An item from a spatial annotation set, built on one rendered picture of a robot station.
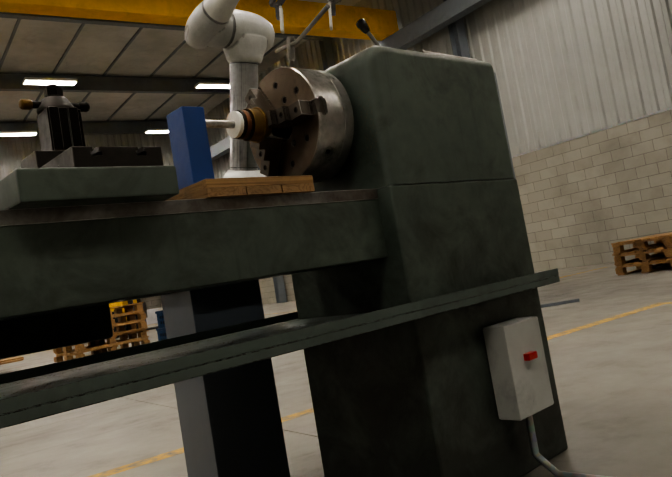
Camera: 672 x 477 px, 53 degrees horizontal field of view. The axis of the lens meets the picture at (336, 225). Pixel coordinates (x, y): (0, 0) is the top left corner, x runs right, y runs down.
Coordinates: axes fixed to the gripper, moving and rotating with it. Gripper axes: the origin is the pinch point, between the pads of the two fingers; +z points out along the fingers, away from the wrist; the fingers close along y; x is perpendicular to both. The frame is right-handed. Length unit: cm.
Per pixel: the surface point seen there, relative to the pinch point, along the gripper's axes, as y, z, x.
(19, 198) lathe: -42, 46, -78
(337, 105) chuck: 8.0, 23.8, -10.7
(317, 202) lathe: 3, 49, -24
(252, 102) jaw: -15.1, 20.9, -6.7
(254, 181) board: -10, 43, -37
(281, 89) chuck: -7.1, 17.9, -6.1
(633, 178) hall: 464, 36, 1023
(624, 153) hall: 453, -9, 1033
